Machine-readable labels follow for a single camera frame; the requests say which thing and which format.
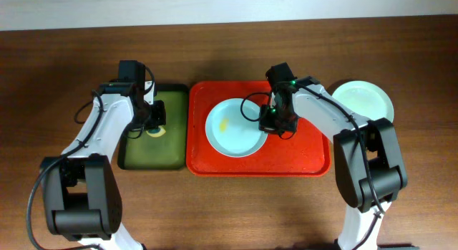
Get black tray with green liquid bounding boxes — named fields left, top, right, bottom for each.
left=117, top=84, right=189, bottom=170

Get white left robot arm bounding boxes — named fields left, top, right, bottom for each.
left=34, top=80, right=165, bottom=249

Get light green plate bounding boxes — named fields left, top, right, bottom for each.
left=332, top=80, right=394, bottom=122

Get green and yellow sponge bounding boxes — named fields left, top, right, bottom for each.
left=146, top=125, right=166, bottom=138

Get red plastic tray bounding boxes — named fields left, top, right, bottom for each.
left=186, top=81, right=331, bottom=177

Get light blue plate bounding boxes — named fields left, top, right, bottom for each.
left=205, top=98, right=268, bottom=158

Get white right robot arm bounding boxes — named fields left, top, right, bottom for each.
left=259, top=77, right=407, bottom=249

